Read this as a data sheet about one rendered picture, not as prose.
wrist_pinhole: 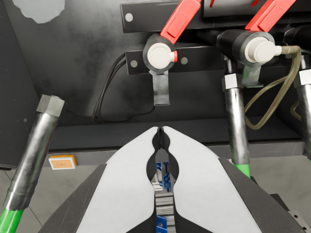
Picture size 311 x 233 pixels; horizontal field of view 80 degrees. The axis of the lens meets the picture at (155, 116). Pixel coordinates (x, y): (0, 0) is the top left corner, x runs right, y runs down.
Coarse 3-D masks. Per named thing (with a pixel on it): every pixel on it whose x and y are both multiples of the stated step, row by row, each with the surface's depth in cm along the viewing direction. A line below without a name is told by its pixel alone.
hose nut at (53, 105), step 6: (42, 96) 16; (48, 96) 16; (54, 96) 16; (42, 102) 16; (48, 102) 16; (54, 102) 16; (60, 102) 16; (66, 102) 17; (42, 108) 16; (48, 108) 16; (54, 108) 16; (60, 108) 16; (54, 114) 16; (60, 114) 16
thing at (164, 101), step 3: (156, 99) 17; (159, 99) 17; (162, 99) 17; (165, 99) 17; (168, 99) 17; (156, 102) 17; (159, 102) 17; (162, 102) 17; (165, 102) 17; (168, 102) 17; (156, 105) 17; (159, 105) 17
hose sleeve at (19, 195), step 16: (32, 128) 16; (48, 128) 16; (32, 144) 15; (48, 144) 16; (32, 160) 15; (16, 176) 15; (32, 176) 15; (16, 192) 15; (32, 192) 16; (16, 208) 15
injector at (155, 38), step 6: (150, 36) 20; (156, 36) 16; (162, 36) 17; (150, 42) 15; (156, 42) 15; (162, 42) 15; (168, 42) 15; (144, 48) 15; (174, 48) 15; (144, 54) 15; (144, 60) 16; (150, 66) 16; (168, 66) 16; (156, 72) 16; (162, 72) 21
